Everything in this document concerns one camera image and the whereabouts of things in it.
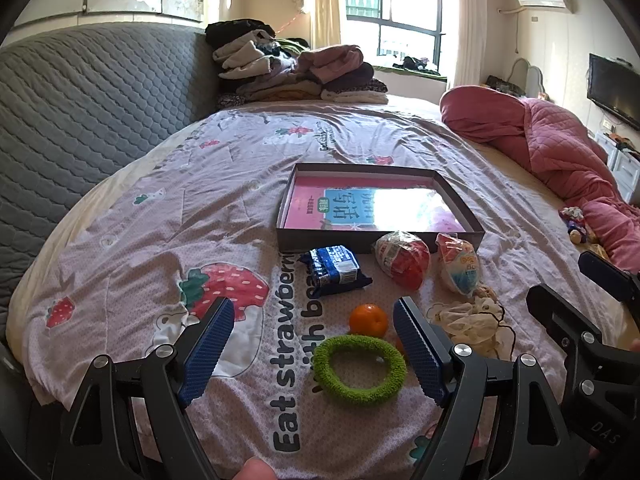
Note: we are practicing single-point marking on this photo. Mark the shallow grey cardboard box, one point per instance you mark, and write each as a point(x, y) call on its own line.
point(320, 240)

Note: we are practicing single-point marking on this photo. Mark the blue wrapped candy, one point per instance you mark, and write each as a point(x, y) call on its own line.
point(577, 234)

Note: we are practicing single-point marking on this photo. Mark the window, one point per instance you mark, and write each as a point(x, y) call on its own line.
point(400, 5)

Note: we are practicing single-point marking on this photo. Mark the pink quilt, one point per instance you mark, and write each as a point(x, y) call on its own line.
point(550, 135)

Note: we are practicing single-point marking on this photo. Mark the dark clothes heap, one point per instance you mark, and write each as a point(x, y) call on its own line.
point(415, 63)

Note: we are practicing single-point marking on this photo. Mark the pink book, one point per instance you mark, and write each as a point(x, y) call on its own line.
point(310, 200)

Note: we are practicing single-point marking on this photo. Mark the white drawer cabinet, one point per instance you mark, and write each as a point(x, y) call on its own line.
point(622, 160)

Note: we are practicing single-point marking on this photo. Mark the grey quilted headboard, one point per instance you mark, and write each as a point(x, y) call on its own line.
point(90, 100)

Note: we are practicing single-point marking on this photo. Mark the walnut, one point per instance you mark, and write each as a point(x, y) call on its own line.
point(484, 292)

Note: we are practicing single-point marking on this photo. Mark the white framed vanity mirror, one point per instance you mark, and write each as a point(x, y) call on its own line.
point(525, 75)

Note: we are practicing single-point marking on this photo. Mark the beige curtain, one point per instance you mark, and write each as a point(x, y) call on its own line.
point(320, 5)
point(475, 20)

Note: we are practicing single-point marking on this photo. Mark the mandarin orange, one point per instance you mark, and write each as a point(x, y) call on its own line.
point(399, 346)
point(368, 320)

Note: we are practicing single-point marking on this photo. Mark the blue snack packet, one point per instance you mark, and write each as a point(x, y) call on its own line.
point(332, 267)

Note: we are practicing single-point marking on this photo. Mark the person's left hand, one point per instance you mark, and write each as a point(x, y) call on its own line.
point(257, 470)

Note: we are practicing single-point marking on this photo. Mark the red white egg snack packet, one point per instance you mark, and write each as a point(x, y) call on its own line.
point(457, 265)
point(402, 260)

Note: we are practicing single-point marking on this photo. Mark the cluttered dressing table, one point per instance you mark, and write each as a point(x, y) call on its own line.
point(500, 85)

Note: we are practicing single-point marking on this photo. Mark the green window seat mat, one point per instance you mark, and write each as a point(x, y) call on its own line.
point(390, 71)

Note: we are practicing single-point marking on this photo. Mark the white air conditioner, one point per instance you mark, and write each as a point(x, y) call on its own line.
point(545, 0)

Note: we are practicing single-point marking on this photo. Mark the black television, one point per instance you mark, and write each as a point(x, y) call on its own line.
point(615, 90)

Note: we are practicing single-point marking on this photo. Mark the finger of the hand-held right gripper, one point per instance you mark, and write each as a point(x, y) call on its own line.
point(607, 272)
point(560, 317)

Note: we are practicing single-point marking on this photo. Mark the small doll toy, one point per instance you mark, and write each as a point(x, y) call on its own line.
point(572, 215)

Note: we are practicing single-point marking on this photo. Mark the pile of folded clothes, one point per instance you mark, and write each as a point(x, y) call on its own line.
point(290, 72)

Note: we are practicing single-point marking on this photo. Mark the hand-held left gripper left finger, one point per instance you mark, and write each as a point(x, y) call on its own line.
point(210, 355)

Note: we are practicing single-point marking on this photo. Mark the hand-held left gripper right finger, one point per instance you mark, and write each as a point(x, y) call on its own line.
point(420, 355)

